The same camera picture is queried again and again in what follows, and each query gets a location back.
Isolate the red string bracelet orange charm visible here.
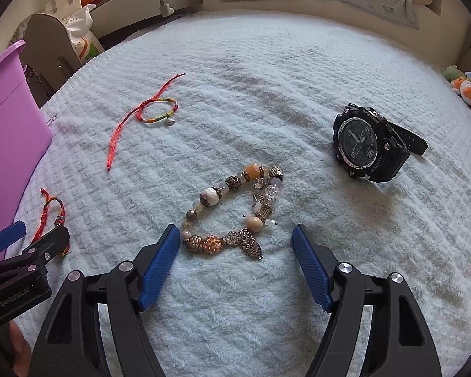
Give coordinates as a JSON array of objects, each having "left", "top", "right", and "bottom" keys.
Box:
[{"left": 29, "top": 187, "right": 72, "bottom": 259}]

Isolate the purple plastic storage bin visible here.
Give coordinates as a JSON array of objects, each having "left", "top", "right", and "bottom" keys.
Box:
[{"left": 0, "top": 40, "right": 52, "bottom": 231}]

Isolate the red string bracelet with bell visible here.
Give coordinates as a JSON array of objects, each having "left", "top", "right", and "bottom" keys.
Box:
[{"left": 105, "top": 71, "right": 187, "bottom": 172}]

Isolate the left hand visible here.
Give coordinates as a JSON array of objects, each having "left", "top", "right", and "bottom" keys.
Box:
[{"left": 9, "top": 322, "right": 32, "bottom": 377}]

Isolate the black digital wrist watch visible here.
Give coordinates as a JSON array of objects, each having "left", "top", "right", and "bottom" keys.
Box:
[{"left": 333, "top": 103, "right": 428, "bottom": 183}]

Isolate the light blue quilted bedspread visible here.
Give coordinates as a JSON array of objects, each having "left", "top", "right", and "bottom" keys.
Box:
[{"left": 16, "top": 11, "right": 471, "bottom": 376}]

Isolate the grey chair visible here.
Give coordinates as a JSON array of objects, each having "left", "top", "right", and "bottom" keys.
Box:
[{"left": 20, "top": 13, "right": 82, "bottom": 108}]

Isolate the white plastic bag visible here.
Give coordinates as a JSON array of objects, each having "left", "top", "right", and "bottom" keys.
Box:
[{"left": 63, "top": 3, "right": 104, "bottom": 64}]

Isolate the orange white plush toy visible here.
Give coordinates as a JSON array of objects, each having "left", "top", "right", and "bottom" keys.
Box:
[{"left": 450, "top": 78, "right": 471, "bottom": 107}]

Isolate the white paper shopping bag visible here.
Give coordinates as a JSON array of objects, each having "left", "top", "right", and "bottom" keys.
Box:
[{"left": 46, "top": 0, "right": 82, "bottom": 19}]

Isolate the green plush toy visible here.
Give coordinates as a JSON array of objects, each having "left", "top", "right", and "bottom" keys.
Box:
[{"left": 441, "top": 66, "right": 465, "bottom": 83}]

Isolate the grey white bedside cabinet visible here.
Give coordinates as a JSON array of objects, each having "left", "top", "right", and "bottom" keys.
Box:
[{"left": 91, "top": 0, "right": 203, "bottom": 37}]

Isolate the beaded charm bracelet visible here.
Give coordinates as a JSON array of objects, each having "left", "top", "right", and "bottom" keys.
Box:
[{"left": 179, "top": 161, "right": 285, "bottom": 262}]

